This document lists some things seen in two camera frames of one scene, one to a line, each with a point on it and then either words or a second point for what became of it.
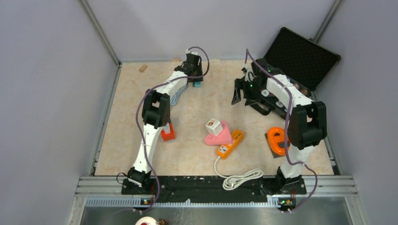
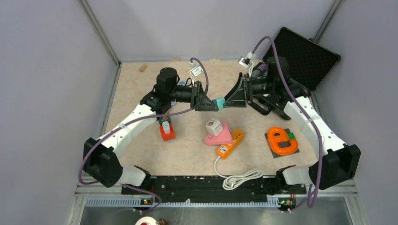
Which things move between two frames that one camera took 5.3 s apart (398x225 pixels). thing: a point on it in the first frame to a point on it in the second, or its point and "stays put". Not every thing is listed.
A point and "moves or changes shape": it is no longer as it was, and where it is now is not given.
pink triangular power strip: (225, 138) stays put
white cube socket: (214, 127) stays put
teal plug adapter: (198, 84) moves or changes shape
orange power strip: (223, 150) stays put
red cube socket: (169, 136) stays put
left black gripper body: (198, 70) to (181, 94)
